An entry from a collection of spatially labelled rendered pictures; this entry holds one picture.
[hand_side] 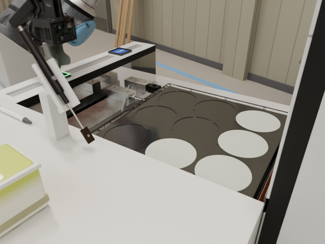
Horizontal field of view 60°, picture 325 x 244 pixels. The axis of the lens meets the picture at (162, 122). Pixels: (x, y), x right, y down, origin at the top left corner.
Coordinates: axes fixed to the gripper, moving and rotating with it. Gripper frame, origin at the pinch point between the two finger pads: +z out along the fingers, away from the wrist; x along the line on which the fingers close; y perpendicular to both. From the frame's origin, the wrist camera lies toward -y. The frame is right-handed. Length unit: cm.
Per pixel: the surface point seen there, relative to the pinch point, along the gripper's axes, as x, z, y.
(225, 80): 251, 97, -40
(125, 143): -7.0, 7.4, 29.2
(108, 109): 5.1, 9.3, 13.4
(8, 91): -11.9, 1.3, -1.3
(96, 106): 4.7, 9.3, 9.6
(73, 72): 5.6, 1.7, 1.3
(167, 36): 311, 75, -156
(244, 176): -4, 7, 53
